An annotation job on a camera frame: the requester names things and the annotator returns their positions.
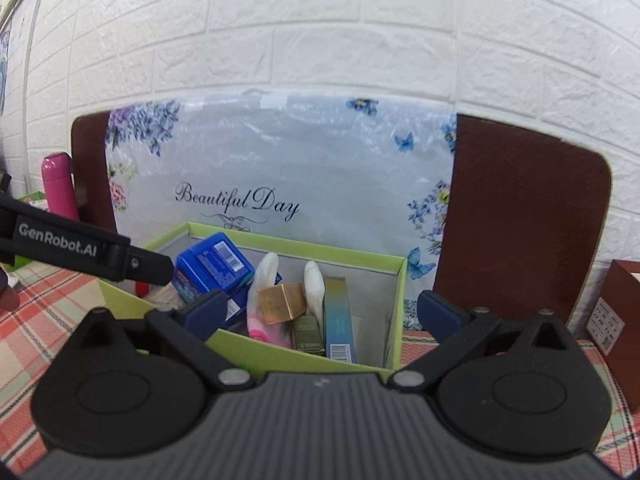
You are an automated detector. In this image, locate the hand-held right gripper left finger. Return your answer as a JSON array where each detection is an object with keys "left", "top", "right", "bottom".
[{"left": 64, "top": 289, "right": 257, "bottom": 394}]

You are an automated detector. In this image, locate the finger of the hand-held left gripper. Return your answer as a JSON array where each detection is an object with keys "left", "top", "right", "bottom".
[{"left": 119, "top": 243, "right": 177, "bottom": 287}]

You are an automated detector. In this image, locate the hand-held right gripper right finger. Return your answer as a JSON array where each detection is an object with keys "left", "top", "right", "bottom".
[{"left": 386, "top": 289, "right": 584, "bottom": 394}]

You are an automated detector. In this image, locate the blue cube candy box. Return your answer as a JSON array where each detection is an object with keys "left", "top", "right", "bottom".
[{"left": 174, "top": 232, "right": 255, "bottom": 307}]

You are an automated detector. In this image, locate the large light green cardboard box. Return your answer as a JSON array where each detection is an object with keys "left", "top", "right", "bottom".
[{"left": 97, "top": 220, "right": 407, "bottom": 380}]

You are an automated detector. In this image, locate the white rubber glove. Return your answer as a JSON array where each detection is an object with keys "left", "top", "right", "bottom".
[{"left": 246, "top": 251, "right": 327, "bottom": 347}]

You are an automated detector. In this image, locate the orange gold box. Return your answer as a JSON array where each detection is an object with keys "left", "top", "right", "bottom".
[{"left": 257, "top": 282, "right": 307, "bottom": 326}]

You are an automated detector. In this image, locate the long blue gradient box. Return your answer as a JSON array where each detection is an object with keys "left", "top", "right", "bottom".
[{"left": 322, "top": 275, "right": 357, "bottom": 364}]

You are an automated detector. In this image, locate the olive small box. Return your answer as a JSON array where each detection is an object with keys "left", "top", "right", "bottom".
[{"left": 292, "top": 314, "right": 327, "bottom": 357}]

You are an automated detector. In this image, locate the small green open box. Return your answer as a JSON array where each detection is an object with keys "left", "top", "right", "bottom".
[{"left": 14, "top": 190, "right": 52, "bottom": 212}]

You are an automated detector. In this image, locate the pink thermos bottle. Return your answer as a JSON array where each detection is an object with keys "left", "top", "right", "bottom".
[{"left": 41, "top": 152, "right": 81, "bottom": 222}]

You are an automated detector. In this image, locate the plaid bed sheet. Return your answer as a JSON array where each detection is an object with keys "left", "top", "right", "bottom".
[{"left": 0, "top": 260, "right": 640, "bottom": 476}]

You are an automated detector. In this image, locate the brown wooden headboard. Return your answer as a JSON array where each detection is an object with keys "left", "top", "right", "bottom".
[{"left": 71, "top": 112, "right": 614, "bottom": 333}]

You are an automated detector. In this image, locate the floral printed plastic sheet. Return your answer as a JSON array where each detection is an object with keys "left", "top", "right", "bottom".
[{"left": 104, "top": 89, "right": 459, "bottom": 332}]

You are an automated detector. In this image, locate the brown cardboard box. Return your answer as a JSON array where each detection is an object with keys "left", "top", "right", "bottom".
[{"left": 584, "top": 258, "right": 640, "bottom": 412}]

